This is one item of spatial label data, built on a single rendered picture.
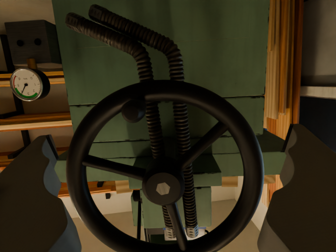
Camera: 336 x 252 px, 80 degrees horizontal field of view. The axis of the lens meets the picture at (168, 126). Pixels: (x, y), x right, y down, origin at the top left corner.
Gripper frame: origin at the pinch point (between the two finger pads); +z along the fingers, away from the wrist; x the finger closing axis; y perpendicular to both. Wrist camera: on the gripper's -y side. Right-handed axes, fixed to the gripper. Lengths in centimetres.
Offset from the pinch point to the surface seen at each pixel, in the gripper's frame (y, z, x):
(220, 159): 26.6, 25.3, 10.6
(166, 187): 15.6, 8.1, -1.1
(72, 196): 17.4, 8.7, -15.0
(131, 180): 23.2, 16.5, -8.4
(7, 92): 90, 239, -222
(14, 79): 5.4, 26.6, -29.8
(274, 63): 45, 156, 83
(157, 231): 38.6, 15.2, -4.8
